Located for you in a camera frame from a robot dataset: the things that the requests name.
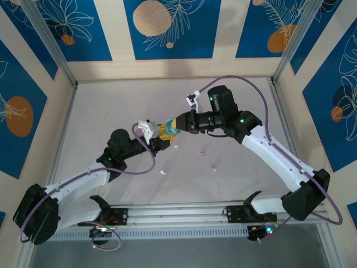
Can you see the aluminium mounting rail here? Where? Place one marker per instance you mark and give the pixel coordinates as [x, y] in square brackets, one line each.
[178, 213]

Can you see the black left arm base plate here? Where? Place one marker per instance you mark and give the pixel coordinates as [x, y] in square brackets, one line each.
[121, 216]

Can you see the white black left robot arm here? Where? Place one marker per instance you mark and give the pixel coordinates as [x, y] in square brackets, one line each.
[75, 178]

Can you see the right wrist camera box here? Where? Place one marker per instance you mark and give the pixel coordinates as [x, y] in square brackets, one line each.
[195, 100]

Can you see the aluminium table side rail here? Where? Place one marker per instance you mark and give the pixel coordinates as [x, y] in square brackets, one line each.
[276, 93]
[67, 120]

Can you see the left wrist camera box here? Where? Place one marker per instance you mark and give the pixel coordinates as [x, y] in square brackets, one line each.
[150, 129]

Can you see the blue earbud charging case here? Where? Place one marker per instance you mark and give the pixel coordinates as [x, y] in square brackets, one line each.
[172, 130]

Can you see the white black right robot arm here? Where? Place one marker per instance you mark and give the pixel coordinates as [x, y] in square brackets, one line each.
[273, 156]

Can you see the aluminium corner post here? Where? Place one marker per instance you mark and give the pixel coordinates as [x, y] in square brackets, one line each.
[297, 42]
[50, 42]

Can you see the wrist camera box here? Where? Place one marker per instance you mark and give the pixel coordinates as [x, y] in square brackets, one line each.
[195, 100]
[150, 129]

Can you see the black controller board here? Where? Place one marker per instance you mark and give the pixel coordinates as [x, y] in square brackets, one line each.
[255, 234]
[96, 231]

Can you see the pink earbud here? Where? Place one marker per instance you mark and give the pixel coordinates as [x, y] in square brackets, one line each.
[213, 167]
[202, 153]

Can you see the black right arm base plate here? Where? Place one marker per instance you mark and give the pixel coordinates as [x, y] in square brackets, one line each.
[231, 215]

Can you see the aluminium frame leg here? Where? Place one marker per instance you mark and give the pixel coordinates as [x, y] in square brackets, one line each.
[332, 255]

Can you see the white earbud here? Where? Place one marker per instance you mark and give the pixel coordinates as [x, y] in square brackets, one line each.
[163, 171]
[176, 146]

